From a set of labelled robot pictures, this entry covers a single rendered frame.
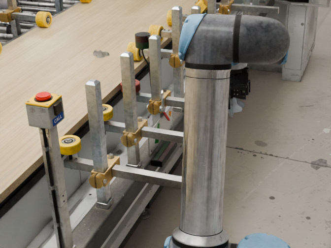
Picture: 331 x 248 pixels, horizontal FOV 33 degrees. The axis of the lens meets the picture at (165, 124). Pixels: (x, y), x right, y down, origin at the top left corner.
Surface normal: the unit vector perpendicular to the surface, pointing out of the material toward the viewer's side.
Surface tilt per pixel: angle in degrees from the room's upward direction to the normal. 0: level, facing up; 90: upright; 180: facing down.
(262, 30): 51
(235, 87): 90
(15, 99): 0
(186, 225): 76
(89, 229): 0
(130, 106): 90
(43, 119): 90
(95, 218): 0
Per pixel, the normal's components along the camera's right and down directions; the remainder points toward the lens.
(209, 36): -0.21, 0.09
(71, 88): -0.04, -0.88
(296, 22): -0.36, 0.45
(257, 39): 0.27, 0.15
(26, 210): 0.93, 0.14
